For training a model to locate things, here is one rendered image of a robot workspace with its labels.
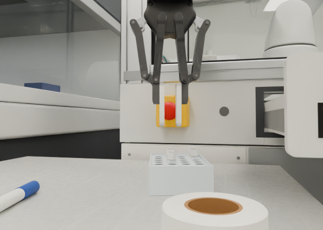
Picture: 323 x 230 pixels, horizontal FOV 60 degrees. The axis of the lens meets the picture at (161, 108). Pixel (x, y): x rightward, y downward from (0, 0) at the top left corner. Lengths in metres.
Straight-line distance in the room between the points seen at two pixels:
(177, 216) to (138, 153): 0.52
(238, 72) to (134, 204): 0.42
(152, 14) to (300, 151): 0.30
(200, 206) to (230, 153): 0.45
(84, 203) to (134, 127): 0.37
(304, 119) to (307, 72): 0.05
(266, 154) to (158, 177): 0.35
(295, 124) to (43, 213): 0.28
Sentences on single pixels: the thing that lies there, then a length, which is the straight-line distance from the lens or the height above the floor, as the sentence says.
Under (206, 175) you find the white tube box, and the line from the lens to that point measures 0.37.
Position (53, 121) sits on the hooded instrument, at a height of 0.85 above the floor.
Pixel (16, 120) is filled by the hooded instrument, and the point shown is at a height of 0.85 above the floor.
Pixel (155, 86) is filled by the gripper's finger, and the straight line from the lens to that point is 0.45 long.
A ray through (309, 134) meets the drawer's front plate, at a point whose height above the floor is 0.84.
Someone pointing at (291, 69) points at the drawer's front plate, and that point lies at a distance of 0.33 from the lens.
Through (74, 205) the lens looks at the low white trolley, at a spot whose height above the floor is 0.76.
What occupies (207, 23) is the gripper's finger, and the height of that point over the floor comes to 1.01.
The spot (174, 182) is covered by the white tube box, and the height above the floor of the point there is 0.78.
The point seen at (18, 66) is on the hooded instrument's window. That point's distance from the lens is 0.96.
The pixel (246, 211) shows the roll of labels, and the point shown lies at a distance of 0.19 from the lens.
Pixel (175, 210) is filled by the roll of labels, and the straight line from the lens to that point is 0.19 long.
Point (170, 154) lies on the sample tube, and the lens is 0.41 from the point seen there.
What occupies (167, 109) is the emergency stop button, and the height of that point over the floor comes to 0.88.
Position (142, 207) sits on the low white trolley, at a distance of 0.33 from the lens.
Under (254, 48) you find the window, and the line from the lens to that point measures 0.69.
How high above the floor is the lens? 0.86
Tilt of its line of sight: 2 degrees up
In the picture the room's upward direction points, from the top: straight up
